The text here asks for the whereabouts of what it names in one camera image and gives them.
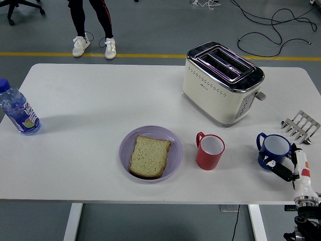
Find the silver metal toast rack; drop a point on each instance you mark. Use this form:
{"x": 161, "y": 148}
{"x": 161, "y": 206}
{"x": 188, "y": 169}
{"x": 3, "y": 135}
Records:
{"x": 304, "y": 114}

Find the grey box under table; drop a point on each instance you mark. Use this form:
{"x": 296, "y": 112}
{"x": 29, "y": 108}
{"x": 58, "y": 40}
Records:
{"x": 227, "y": 208}

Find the dark table control panel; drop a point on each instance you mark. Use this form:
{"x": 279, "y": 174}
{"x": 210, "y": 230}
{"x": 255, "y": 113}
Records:
{"x": 289, "y": 208}

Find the purple plastic plate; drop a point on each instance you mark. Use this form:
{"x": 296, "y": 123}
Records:
{"x": 176, "y": 150}

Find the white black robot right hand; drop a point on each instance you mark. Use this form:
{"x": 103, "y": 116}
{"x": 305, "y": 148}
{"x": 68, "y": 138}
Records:
{"x": 303, "y": 183}

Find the slice of toast bread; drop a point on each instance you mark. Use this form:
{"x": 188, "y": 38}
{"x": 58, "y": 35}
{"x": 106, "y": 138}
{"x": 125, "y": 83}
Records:
{"x": 150, "y": 157}

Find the person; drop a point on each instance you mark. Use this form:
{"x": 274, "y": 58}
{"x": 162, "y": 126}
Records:
{"x": 80, "y": 20}

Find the cream chrome two-slot toaster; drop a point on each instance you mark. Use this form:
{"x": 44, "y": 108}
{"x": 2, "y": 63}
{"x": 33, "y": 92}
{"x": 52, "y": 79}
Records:
{"x": 213, "y": 100}

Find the white table leg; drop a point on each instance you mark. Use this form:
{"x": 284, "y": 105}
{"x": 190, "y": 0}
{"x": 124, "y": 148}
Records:
{"x": 258, "y": 226}
{"x": 72, "y": 223}

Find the red cup white inside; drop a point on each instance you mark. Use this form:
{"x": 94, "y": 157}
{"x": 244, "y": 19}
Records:
{"x": 208, "y": 162}

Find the clear bottle blue cap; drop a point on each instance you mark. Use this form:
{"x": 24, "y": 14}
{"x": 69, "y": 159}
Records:
{"x": 20, "y": 113}

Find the black office chair base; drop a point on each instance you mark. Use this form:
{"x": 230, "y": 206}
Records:
{"x": 12, "y": 7}

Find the blue cup white inside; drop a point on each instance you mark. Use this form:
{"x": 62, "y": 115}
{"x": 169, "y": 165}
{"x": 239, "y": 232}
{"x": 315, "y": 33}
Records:
{"x": 276, "y": 145}

